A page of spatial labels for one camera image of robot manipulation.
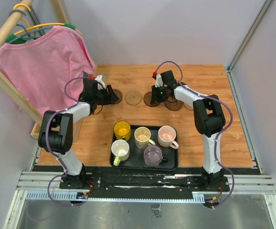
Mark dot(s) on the purple mug black handle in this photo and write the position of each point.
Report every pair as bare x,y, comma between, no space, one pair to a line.
153,156

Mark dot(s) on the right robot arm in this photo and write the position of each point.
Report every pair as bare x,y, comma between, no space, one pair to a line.
209,121

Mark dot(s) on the white mug yellow handle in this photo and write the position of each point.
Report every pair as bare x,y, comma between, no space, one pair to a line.
120,150

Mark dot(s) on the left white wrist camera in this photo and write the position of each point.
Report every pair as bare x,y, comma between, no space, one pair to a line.
100,82

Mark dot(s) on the cream mug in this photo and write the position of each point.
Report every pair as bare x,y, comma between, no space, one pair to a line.
142,136

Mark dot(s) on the brown coaster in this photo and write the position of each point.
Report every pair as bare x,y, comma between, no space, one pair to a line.
147,100
117,95
173,105

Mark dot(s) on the pink t-shirt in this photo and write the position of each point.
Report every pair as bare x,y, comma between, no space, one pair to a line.
48,70

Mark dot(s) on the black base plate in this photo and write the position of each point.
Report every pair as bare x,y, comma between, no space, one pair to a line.
110,182

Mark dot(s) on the wooden clothes rack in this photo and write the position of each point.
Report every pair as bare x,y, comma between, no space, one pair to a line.
6,86

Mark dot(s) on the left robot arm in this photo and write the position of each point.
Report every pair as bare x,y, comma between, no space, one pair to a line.
56,134

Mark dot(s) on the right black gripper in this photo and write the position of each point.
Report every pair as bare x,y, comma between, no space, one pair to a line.
155,98

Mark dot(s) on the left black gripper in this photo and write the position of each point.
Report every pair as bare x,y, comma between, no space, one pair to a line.
110,98

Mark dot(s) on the black serving tray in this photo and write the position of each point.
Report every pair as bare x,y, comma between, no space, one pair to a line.
136,159

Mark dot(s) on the yellow green hanger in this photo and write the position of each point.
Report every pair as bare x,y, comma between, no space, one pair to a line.
44,25

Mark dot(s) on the aluminium corner post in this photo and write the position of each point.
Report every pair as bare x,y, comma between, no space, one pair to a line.
254,26

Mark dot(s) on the pink mug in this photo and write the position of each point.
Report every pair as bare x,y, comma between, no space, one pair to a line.
167,136

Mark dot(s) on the grey hanger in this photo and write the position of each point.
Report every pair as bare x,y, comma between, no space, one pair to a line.
27,35

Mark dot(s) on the aluminium rail frame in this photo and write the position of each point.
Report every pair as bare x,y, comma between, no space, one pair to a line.
143,201

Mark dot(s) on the woven rattan coaster back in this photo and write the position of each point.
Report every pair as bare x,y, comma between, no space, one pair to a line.
133,97

